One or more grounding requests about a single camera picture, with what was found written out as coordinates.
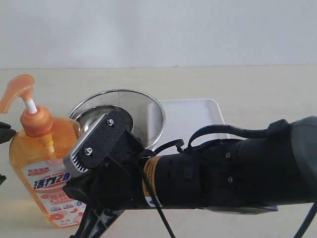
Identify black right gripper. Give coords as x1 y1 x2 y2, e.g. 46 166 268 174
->
62 149 149 238

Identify small stainless steel bowl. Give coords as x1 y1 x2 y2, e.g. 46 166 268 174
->
69 105 134 133

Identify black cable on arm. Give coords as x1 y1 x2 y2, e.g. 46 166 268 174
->
128 123 317 238

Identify orange soap pump bottle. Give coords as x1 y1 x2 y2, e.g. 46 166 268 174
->
0 74 86 228

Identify steel mesh colander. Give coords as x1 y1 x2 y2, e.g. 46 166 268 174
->
68 89 165 149

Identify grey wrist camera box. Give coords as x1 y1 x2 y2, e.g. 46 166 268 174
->
62 111 144 178

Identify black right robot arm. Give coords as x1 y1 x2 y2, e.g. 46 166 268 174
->
63 116 317 238

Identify white foam tray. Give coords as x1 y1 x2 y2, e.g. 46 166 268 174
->
151 98 225 150

